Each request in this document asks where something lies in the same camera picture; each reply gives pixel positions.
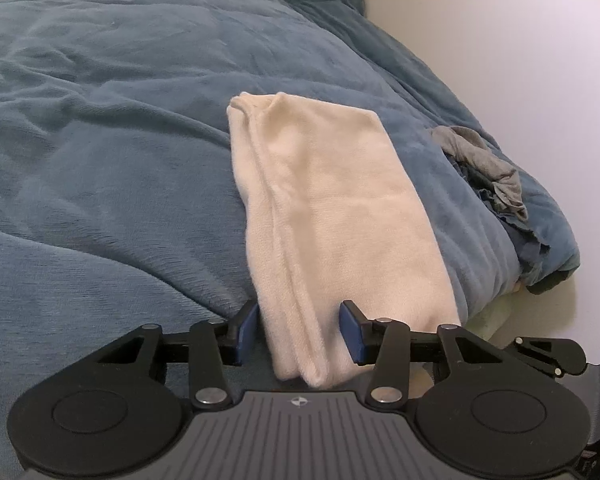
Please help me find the grey garment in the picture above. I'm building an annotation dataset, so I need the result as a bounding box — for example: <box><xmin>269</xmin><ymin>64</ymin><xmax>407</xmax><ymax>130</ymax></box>
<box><xmin>430</xmin><ymin>125</ymin><xmax>528</xmax><ymax>221</ymax></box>

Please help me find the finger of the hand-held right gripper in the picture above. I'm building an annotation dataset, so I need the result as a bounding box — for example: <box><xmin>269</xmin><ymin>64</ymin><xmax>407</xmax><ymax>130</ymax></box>
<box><xmin>509</xmin><ymin>336</ymin><xmax>588</xmax><ymax>377</ymax></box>

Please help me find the pale bed sheet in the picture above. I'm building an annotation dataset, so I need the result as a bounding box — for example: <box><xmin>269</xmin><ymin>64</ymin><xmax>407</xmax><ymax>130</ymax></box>
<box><xmin>460</xmin><ymin>290</ymin><xmax>526</xmax><ymax>346</ymax></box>

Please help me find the blue fleece blanket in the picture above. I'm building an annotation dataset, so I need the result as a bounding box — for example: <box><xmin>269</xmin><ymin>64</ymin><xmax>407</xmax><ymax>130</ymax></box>
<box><xmin>0</xmin><ymin>0</ymin><xmax>581</xmax><ymax>461</ymax></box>

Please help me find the cream knit vest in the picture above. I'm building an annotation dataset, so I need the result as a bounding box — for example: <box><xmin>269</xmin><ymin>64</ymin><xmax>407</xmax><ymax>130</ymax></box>
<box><xmin>228</xmin><ymin>91</ymin><xmax>463</xmax><ymax>388</ymax></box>

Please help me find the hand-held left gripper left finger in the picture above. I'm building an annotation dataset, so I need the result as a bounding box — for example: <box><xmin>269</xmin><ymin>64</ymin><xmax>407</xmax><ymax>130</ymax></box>
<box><xmin>92</xmin><ymin>300</ymin><xmax>260</xmax><ymax>408</ymax></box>

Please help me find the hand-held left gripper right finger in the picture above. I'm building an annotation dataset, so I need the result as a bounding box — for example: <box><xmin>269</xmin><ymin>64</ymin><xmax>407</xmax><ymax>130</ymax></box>
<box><xmin>340</xmin><ymin>300</ymin><xmax>512</xmax><ymax>407</ymax></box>

